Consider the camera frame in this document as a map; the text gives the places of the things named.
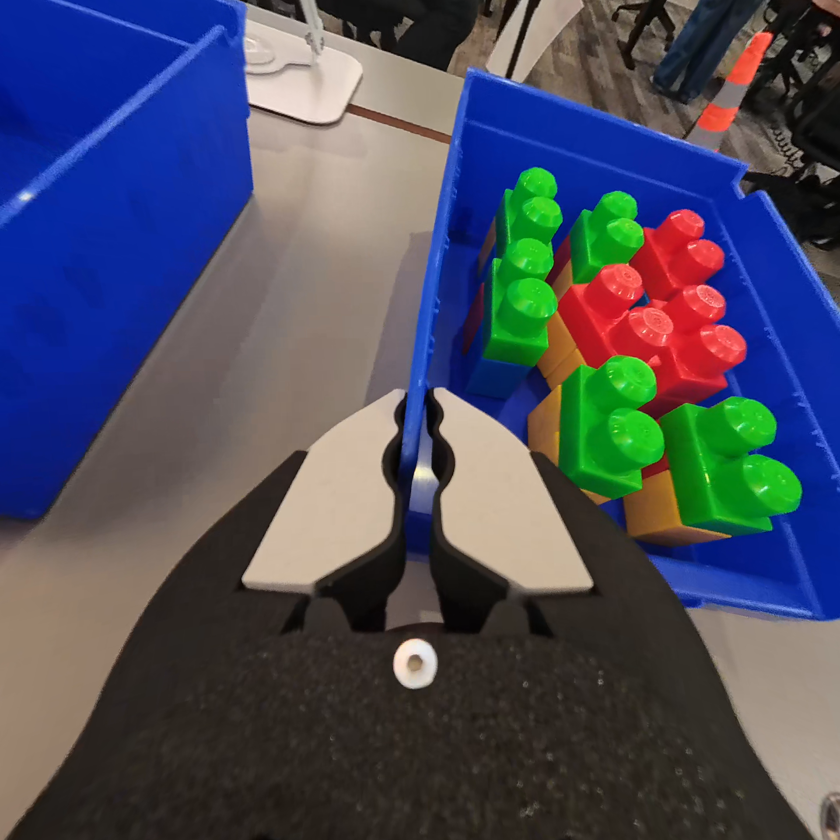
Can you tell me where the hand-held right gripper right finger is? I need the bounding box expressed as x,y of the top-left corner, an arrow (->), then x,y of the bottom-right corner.
430,386 -> 595,599

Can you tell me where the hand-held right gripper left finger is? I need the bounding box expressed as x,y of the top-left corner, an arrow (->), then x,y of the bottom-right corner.
242,390 -> 409,594

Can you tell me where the cluster of toy blocks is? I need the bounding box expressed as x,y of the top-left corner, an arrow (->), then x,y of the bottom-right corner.
461,167 -> 805,547

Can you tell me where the blue plastic bin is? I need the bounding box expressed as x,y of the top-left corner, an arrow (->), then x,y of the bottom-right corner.
0,0 -> 256,521
403,69 -> 840,622

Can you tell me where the black bag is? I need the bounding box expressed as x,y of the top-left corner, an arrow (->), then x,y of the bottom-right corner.
746,161 -> 840,253

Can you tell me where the white book stand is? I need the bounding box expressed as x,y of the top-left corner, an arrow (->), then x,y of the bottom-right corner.
242,0 -> 366,127

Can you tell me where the orange traffic cone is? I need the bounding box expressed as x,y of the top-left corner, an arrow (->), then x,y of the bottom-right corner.
688,32 -> 777,153

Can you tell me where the white angled panel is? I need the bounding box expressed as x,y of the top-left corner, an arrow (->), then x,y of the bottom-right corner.
485,0 -> 586,84

